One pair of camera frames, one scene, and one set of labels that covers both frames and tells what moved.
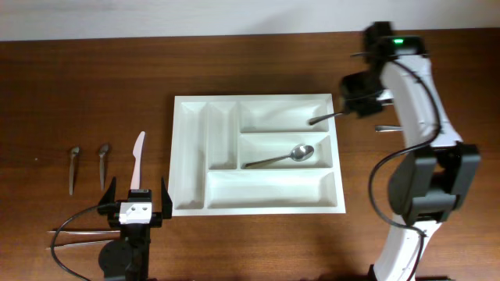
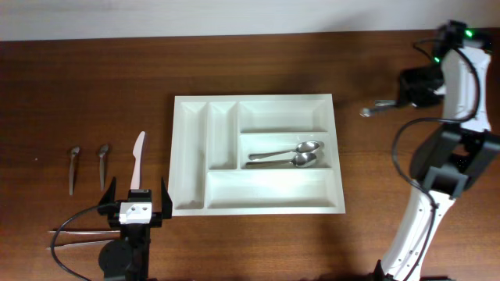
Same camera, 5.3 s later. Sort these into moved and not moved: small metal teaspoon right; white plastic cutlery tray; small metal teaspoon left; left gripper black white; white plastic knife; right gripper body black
Moved: right gripper body black
Not moved: white plastic knife; small metal teaspoon left; white plastic cutlery tray; left gripper black white; small metal teaspoon right
